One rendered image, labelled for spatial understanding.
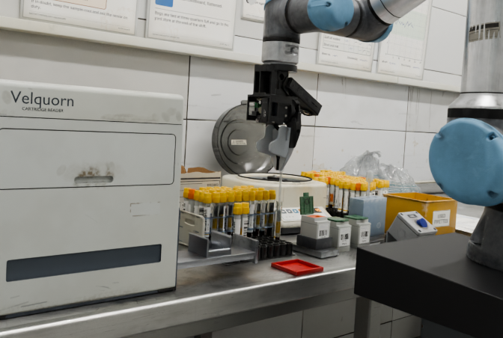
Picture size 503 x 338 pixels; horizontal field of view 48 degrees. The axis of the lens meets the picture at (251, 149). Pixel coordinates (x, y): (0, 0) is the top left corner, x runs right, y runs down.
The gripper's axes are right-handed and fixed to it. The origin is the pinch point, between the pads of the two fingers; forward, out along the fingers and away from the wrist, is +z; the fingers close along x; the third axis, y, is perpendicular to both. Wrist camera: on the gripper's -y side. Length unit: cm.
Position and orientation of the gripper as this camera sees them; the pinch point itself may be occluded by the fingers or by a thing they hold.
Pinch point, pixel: (281, 164)
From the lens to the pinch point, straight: 115.1
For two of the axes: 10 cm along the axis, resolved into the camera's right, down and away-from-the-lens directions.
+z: -0.6, 10.0, 0.5
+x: 6.4, 0.8, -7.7
